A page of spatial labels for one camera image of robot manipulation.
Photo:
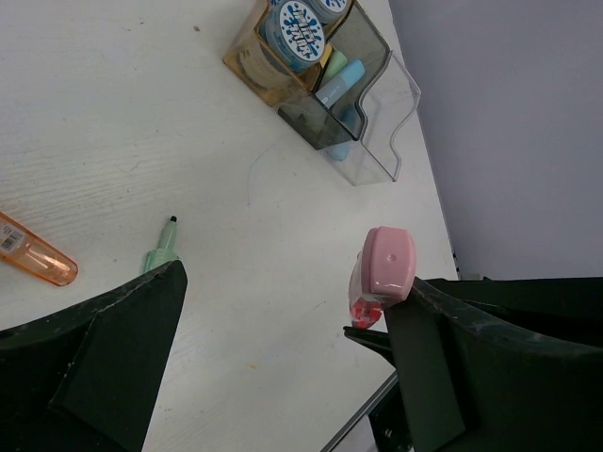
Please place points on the pink correction tape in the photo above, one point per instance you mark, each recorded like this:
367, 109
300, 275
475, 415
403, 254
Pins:
383, 275

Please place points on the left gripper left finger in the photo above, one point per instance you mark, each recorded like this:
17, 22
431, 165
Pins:
86, 378

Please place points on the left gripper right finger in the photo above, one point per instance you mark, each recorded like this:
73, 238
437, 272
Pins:
490, 366

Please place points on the orange correction tape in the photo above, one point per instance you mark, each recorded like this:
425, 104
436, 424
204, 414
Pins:
28, 252

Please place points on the green correction tape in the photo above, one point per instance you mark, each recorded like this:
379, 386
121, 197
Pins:
164, 251

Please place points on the amber transparent tray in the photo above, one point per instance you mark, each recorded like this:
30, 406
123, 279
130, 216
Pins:
254, 62

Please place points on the aluminium table frame rail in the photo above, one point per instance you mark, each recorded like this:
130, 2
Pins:
360, 432

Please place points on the blue washi tape roll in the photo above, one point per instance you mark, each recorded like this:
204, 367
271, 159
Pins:
328, 11
293, 32

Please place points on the grey transparent tray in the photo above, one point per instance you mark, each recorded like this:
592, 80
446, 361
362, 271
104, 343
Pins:
332, 112

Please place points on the green cap highlighter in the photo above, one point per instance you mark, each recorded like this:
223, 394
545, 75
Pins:
336, 63

